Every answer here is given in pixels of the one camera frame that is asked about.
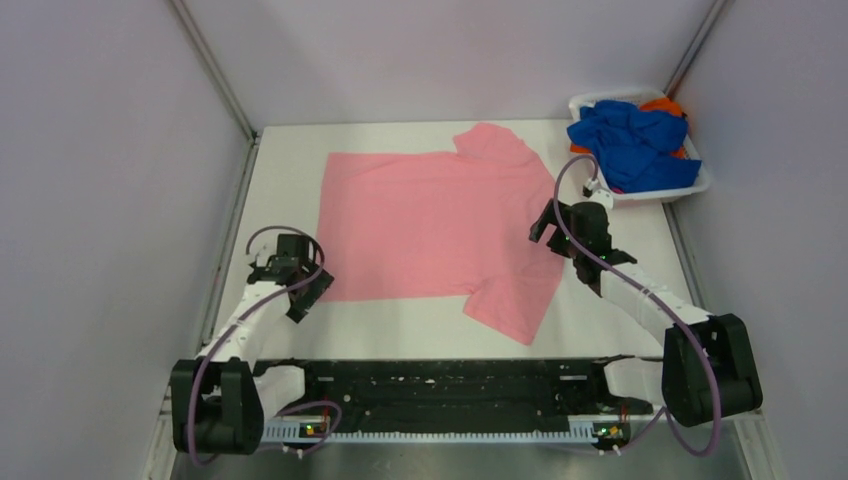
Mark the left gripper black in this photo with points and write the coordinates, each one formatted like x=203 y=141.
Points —
x=298 y=310

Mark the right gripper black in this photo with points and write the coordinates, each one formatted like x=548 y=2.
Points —
x=541 y=225

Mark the pink t shirt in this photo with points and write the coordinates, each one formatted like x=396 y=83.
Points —
x=444 y=223

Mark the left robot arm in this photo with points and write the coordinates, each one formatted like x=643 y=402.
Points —
x=220 y=404

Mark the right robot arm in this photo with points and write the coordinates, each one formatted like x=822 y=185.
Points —
x=650 y=344

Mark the blue t shirt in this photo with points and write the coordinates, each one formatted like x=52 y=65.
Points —
x=660 y=173

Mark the white plastic laundry basket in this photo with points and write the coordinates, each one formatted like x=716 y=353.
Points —
x=639 y=96

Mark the orange t shirt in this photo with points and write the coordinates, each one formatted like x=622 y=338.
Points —
x=630 y=133

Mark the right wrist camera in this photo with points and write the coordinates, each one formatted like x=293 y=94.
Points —
x=593 y=192

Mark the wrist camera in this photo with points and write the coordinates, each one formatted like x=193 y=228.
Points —
x=593 y=192
x=262 y=255

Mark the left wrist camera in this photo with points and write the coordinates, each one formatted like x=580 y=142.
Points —
x=262 y=255

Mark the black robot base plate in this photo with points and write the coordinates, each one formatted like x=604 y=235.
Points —
x=463 y=396

